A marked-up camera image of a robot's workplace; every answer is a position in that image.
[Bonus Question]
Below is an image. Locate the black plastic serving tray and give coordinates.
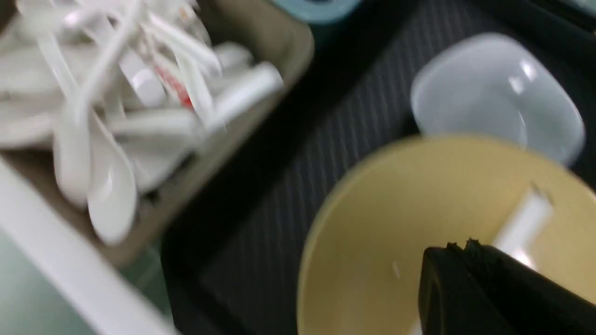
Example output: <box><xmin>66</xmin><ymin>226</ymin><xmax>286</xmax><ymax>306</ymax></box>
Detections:
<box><xmin>162</xmin><ymin>0</ymin><xmax>595</xmax><ymax>335</ymax></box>

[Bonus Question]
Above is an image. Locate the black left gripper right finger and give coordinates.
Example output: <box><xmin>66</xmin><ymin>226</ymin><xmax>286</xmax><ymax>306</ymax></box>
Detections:
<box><xmin>463</xmin><ymin>239</ymin><xmax>596</xmax><ymax>335</ymax></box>

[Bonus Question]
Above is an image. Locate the pile of white spoons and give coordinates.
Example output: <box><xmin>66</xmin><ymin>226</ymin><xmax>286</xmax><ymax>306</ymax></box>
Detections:
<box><xmin>1</xmin><ymin>0</ymin><xmax>284</xmax><ymax>245</ymax></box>

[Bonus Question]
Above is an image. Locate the brown plastic spoon bin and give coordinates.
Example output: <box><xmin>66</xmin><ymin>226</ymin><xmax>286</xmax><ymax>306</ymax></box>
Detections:
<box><xmin>1</xmin><ymin>0</ymin><xmax>315</xmax><ymax>267</ymax></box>

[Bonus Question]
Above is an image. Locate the blue plastic chopstick bin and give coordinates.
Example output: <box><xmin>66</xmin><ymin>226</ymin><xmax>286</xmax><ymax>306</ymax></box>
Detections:
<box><xmin>272</xmin><ymin>0</ymin><xmax>362</xmax><ymax>25</ymax></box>

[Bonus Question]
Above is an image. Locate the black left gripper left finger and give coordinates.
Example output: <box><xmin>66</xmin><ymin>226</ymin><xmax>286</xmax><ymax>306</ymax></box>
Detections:
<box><xmin>418</xmin><ymin>242</ymin><xmax>516</xmax><ymax>335</ymax></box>

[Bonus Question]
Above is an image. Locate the white ceramic soup spoon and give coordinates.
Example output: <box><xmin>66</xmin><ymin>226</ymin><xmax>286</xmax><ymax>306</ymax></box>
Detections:
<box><xmin>410</xmin><ymin>186</ymin><xmax>555</xmax><ymax>335</ymax></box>

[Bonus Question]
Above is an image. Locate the large white plastic tub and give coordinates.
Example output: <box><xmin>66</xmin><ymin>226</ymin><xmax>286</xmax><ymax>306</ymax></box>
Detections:
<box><xmin>1</xmin><ymin>161</ymin><xmax>177</xmax><ymax>335</ymax></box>

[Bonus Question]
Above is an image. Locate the tan noodle bowl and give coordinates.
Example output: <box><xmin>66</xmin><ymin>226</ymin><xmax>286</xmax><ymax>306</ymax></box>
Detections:
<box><xmin>297</xmin><ymin>135</ymin><xmax>596</xmax><ymax>335</ymax></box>

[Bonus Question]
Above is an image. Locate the small white square dish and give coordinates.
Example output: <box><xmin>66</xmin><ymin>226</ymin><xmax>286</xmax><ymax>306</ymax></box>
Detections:
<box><xmin>409</xmin><ymin>33</ymin><xmax>586</xmax><ymax>166</ymax></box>

